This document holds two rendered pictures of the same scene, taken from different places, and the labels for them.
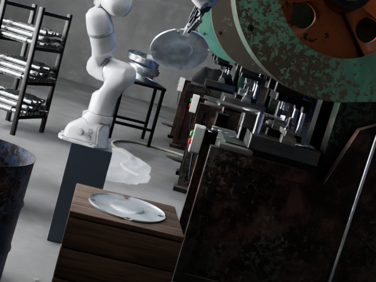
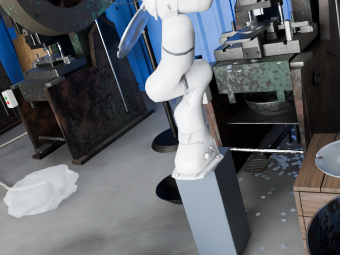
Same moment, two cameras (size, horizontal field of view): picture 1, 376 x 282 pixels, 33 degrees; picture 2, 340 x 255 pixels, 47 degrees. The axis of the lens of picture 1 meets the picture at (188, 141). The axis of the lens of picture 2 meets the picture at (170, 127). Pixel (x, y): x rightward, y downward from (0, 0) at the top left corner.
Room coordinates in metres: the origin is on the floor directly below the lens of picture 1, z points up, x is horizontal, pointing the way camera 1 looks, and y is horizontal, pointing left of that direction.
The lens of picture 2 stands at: (1.88, 1.47, 1.18)
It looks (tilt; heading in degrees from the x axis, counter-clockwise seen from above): 22 degrees down; 314
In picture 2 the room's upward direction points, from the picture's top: 17 degrees counter-clockwise
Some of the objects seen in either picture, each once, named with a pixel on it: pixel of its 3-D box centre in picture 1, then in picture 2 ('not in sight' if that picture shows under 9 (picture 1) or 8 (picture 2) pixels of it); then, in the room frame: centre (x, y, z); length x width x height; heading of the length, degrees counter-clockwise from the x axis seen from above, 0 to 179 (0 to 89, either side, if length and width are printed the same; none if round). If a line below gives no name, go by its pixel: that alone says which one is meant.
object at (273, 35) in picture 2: (280, 132); (264, 33); (2.83, -0.38, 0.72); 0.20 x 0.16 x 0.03; 3
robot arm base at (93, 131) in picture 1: (87, 126); (193, 147); (2.79, 0.44, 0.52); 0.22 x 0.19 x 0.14; 100
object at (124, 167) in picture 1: (114, 162); (40, 188); (4.16, 0.43, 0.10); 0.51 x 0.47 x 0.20; 102
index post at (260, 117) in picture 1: (258, 122); (288, 29); (2.65, -0.26, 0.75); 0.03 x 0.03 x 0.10; 3
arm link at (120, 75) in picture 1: (113, 88); (193, 93); (2.77, 0.37, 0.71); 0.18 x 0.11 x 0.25; 55
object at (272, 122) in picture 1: (280, 123); (262, 26); (2.83, -0.37, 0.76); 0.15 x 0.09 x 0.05; 3
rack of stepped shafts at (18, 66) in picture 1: (23, 66); not in sight; (4.84, 1.35, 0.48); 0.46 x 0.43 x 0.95; 73
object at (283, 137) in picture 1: (287, 129); (295, 21); (2.66, -0.39, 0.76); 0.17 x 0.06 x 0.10; 3
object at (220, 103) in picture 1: (240, 122); (250, 44); (2.82, -0.20, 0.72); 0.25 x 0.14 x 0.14; 93
